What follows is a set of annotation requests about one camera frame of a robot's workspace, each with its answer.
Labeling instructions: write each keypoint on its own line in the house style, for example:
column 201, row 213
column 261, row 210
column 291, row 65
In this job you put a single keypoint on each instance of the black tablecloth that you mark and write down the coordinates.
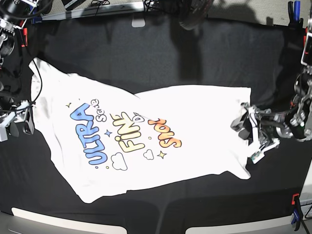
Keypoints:
column 162, row 54

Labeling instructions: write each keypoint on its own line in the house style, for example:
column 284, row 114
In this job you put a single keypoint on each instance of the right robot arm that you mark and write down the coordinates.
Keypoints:
column 13, row 17

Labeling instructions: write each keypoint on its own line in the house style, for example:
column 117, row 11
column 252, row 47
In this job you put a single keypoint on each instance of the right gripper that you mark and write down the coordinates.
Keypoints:
column 22, row 113

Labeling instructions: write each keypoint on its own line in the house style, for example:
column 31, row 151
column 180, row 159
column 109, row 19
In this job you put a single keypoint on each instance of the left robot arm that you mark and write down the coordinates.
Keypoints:
column 297, row 121

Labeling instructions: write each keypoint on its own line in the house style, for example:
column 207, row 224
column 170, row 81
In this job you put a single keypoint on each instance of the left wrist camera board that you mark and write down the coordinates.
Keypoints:
column 257, row 156

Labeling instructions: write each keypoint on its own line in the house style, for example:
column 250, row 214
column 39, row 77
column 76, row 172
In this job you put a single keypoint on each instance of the red clamp top left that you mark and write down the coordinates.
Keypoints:
column 24, row 37

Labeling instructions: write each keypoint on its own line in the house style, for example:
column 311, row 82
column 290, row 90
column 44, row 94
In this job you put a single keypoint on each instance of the red blue clamp bottom right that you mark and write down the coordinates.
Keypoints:
column 296, row 212

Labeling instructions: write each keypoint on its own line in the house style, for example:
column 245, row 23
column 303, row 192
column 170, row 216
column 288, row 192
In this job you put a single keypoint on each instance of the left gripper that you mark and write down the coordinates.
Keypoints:
column 255, row 134

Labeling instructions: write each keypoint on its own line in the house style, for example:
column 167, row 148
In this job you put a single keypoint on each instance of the white printed t-shirt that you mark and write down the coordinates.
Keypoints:
column 106, row 141

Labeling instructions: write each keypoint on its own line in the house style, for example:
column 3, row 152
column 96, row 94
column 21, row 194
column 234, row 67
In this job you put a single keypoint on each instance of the red clamp top right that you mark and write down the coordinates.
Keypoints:
column 305, row 39

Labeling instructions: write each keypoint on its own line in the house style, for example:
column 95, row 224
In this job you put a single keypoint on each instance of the blue clamp top right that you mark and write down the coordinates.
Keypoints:
column 294, row 14

